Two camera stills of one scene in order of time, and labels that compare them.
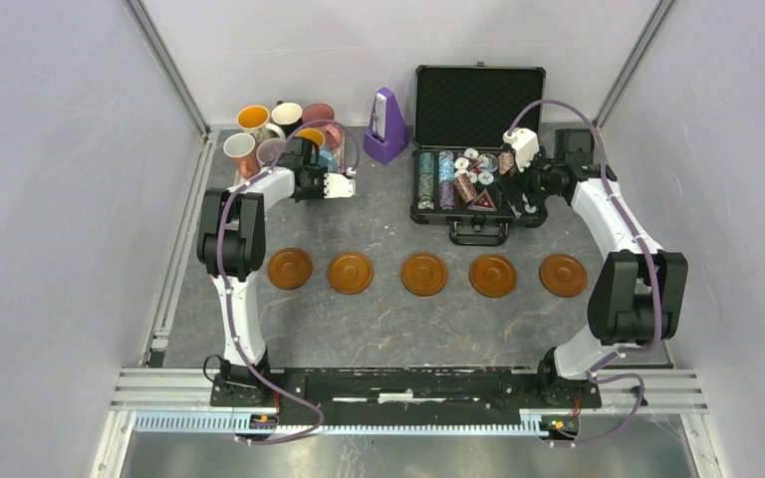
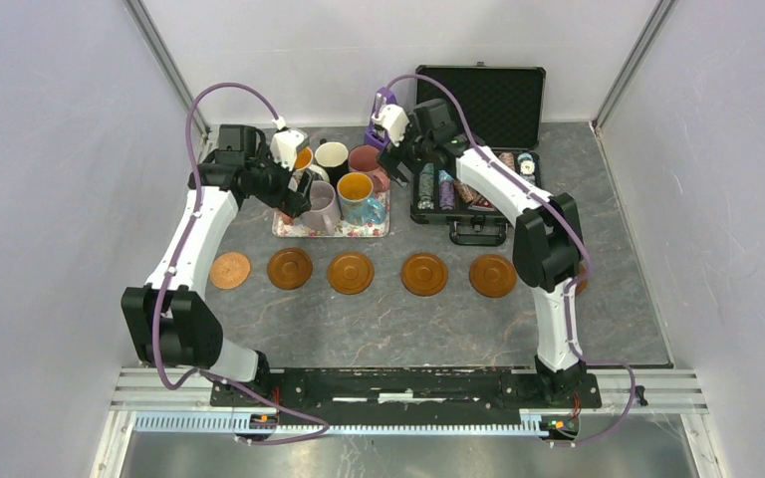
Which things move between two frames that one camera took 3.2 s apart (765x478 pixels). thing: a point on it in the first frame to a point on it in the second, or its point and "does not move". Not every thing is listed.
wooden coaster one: x=289 y=268 does not move
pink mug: x=334 y=134 to x=365 y=158
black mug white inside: x=287 y=116 to x=334 y=158
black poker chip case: x=461 y=114 does not move
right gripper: x=519 y=180 to x=391 y=157
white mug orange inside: x=254 y=120 to x=303 y=165
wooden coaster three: x=351 y=273 does not move
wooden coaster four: x=424 y=274 does not move
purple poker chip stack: x=446 y=193 does not move
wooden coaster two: x=492 y=276 does not move
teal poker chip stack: x=426 y=181 does not move
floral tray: x=240 y=179 to x=294 y=227
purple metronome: x=387 y=132 does not move
